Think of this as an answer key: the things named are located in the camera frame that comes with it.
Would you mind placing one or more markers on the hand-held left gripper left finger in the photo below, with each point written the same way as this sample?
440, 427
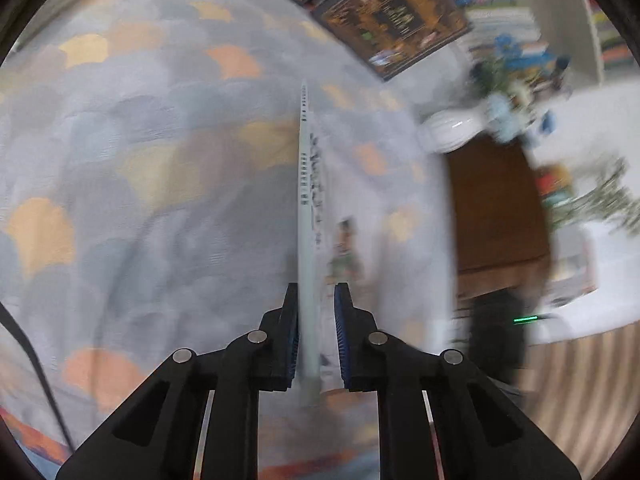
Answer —
290, 330

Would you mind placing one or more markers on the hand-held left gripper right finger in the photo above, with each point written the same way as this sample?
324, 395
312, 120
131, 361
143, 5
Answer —
342, 340

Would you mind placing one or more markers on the white painted figure book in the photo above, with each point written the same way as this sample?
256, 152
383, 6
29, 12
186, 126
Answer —
307, 260

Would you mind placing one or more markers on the row of colourful shelf books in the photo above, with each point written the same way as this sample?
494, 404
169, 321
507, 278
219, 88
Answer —
490, 15

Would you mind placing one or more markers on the blurred red yellow books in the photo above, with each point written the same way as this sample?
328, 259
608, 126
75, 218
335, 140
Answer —
617, 35

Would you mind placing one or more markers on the black device green light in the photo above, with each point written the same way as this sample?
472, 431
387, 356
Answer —
500, 340

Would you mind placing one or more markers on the brown wooden cabinet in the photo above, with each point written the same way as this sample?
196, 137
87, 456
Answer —
495, 210

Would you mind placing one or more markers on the white ribbed vase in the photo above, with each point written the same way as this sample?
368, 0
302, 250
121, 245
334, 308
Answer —
450, 130

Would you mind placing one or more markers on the white furniture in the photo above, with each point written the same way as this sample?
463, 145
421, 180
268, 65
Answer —
610, 285

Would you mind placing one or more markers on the spiky leafy plant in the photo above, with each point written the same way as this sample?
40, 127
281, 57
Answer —
595, 200

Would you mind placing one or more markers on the white bookshelf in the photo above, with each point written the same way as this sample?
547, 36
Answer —
592, 45

